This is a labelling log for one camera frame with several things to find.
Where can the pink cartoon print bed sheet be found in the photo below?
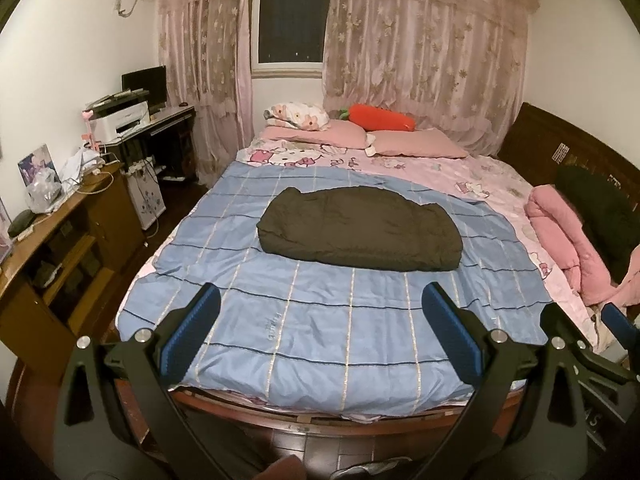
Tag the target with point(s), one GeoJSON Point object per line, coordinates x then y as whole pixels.
{"type": "Point", "coordinates": [475, 178]}

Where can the white printer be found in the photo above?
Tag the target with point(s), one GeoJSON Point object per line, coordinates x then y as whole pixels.
{"type": "Point", "coordinates": [118, 115]}

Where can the floral print pillow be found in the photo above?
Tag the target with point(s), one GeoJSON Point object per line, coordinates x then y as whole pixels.
{"type": "Point", "coordinates": [298, 116]}

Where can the clear plastic bag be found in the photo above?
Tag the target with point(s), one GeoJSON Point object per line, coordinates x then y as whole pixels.
{"type": "Point", "coordinates": [43, 192]}

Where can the brown wooden side cabinet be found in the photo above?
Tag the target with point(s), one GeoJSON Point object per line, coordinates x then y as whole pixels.
{"type": "Point", "coordinates": [58, 280]}

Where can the pink lace curtain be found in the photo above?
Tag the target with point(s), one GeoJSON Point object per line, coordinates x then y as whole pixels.
{"type": "Point", "coordinates": [456, 65]}
{"type": "Point", "coordinates": [205, 47]}

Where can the dark wooden bed frame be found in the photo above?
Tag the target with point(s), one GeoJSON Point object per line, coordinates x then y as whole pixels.
{"type": "Point", "coordinates": [536, 146]}

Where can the black fluffy garment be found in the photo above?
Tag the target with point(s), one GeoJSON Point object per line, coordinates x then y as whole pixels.
{"type": "Point", "coordinates": [609, 221]}

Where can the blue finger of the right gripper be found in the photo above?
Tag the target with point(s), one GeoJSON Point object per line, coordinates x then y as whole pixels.
{"type": "Point", "coordinates": [624, 331]}

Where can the left pink pillow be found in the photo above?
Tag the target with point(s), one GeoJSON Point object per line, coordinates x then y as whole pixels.
{"type": "Point", "coordinates": [340, 133]}

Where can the dark window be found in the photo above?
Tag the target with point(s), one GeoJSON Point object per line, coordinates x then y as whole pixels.
{"type": "Point", "coordinates": [291, 31]}

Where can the dark olive hooded puffer jacket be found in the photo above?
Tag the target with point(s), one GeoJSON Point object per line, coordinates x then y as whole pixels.
{"type": "Point", "coordinates": [361, 227]}

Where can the photo frame on cabinet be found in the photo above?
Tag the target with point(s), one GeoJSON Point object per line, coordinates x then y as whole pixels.
{"type": "Point", "coordinates": [33, 163]}

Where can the black computer monitor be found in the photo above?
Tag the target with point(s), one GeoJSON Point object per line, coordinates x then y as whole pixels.
{"type": "Point", "coordinates": [152, 80]}

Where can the right pink pillow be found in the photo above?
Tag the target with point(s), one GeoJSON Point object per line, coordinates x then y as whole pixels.
{"type": "Point", "coordinates": [430, 143]}

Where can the pink pillow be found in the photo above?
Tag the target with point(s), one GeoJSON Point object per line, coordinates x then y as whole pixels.
{"type": "Point", "coordinates": [340, 133]}
{"type": "Point", "coordinates": [430, 143]}

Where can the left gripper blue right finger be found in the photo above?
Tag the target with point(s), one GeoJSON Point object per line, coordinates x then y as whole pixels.
{"type": "Point", "coordinates": [526, 417]}

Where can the blue plaid bed sheet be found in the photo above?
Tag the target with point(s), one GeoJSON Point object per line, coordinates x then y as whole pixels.
{"type": "Point", "coordinates": [304, 335]}

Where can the white floral small cabinet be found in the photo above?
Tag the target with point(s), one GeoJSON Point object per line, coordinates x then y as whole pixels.
{"type": "Point", "coordinates": [144, 191]}

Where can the orange carrot plush toy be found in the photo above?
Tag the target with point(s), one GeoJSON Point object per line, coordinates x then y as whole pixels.
{"type": "Point", "coordinates": [373, 118]}

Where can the right pink lace curtain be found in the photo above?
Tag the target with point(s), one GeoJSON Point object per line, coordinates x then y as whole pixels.
{"type": "Point", "coordinates": [456, 65]}

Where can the pink folded quilt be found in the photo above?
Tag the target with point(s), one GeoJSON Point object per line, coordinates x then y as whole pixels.
{"type": "Point", "coordinates": [560, 233]}

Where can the left pink lace curtain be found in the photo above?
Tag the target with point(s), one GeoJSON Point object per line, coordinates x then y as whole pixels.
{"type": "Point", "coordinates": [205, 47]}

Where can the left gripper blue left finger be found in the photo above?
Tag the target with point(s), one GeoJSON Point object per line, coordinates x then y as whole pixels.
{"type": "Point", "coordinates": [92, 439]}

